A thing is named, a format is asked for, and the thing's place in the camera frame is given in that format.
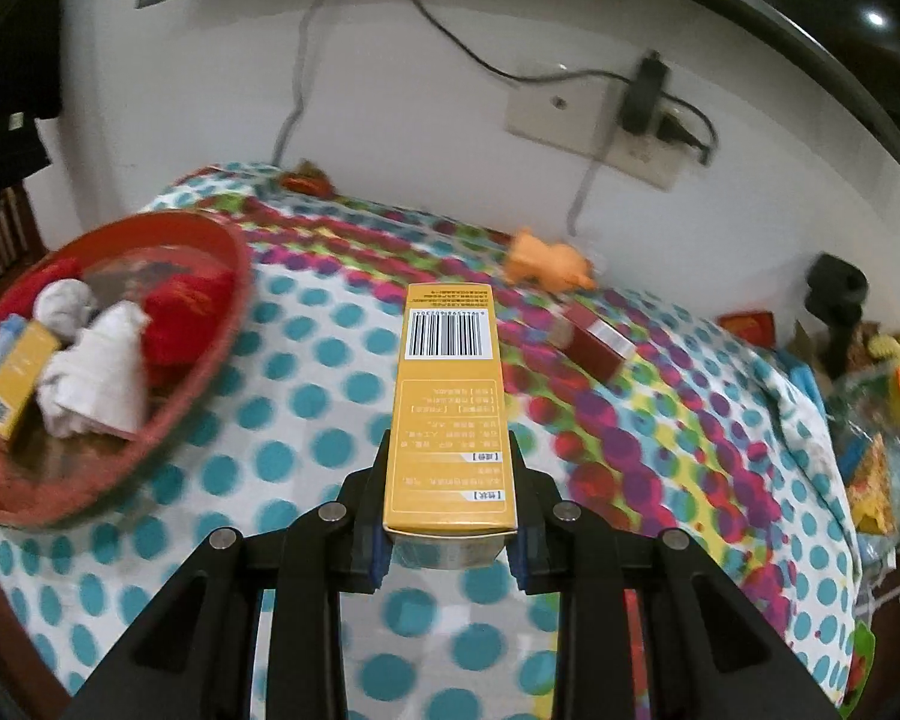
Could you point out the wooden chair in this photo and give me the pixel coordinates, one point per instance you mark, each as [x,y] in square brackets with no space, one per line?
[0,232]

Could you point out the blue foam sheet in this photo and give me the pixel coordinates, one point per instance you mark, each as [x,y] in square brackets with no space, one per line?
[806,386]

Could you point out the red snack packet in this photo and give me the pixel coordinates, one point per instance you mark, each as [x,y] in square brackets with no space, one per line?
[750,326]

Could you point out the green printed packet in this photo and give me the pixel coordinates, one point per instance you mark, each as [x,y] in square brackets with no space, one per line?
[859,667]

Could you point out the black clamp stand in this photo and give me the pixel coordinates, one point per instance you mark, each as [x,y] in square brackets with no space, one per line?
[836,292]

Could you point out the white towel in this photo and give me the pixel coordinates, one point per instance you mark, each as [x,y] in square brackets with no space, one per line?
[97,390]

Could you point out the yellow cardboard box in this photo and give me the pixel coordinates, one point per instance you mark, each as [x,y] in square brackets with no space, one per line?
[19,375]

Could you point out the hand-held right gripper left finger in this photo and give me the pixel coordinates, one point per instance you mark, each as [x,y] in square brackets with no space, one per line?
[377,559]

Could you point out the white sock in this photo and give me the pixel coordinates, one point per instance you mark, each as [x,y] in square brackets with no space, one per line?
[64,304]

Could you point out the dark cloth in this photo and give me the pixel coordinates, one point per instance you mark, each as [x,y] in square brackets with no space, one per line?
[7,157]

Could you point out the red candy wrapper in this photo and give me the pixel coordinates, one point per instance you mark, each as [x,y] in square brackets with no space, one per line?
[307,178]

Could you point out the red round tray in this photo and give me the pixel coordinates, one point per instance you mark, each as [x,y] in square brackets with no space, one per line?
[67,465]

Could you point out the orange toy crab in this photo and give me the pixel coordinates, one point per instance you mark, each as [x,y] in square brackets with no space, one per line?
[544,259]

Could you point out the clear plastic bag of snacks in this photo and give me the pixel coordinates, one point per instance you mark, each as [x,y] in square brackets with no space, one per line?
[877,480]

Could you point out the black charger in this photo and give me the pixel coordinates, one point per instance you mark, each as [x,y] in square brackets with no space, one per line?
[643,94]

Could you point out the large red cloth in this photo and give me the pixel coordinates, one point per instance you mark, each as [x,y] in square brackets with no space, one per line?
[187,307]

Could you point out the polka dot tablecloth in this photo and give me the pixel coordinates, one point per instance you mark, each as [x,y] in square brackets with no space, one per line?
[682,427]

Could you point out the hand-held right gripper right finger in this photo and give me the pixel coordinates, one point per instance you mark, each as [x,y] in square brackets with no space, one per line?
[520,562]

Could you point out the small red box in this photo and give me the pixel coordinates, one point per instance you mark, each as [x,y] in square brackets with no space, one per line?
[596,341]

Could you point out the brown cardboard box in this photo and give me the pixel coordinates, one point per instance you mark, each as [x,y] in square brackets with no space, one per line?
[806,341]

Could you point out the yellow box with silver face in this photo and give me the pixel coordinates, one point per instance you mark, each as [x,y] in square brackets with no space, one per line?
[450,427]

